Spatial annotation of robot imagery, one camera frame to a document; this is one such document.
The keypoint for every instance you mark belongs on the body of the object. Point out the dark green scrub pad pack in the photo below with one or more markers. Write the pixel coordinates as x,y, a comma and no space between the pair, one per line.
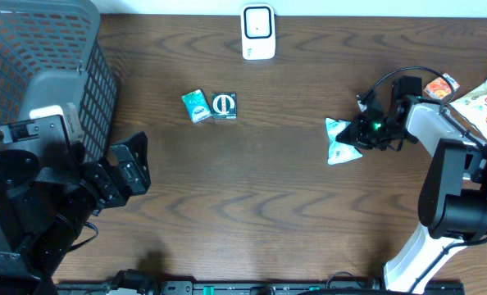
224,106

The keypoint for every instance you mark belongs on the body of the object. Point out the dark grey plastic mesh basket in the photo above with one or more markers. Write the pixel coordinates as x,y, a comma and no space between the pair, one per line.
50,55

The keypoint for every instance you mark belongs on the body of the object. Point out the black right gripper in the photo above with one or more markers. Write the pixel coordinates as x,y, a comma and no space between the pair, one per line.
357,133

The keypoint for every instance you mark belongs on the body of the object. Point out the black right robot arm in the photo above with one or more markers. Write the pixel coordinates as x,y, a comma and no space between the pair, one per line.
452,205

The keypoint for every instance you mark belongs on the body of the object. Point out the small teal tissue pack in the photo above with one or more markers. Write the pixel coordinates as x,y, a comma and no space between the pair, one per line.
197,106

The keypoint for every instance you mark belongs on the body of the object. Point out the green Kleenex tissue pack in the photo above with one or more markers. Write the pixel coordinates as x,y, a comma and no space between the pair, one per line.
339,153

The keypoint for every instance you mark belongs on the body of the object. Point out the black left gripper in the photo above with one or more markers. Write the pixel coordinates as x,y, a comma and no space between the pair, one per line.
115,180

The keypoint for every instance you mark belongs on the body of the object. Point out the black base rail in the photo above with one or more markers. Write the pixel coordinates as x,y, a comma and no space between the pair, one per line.
190,288

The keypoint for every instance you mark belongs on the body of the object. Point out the small orange tissue pack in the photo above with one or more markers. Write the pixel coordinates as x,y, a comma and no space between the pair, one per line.
439,88

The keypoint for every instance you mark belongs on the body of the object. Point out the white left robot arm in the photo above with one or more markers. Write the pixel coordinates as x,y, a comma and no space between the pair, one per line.
43,209

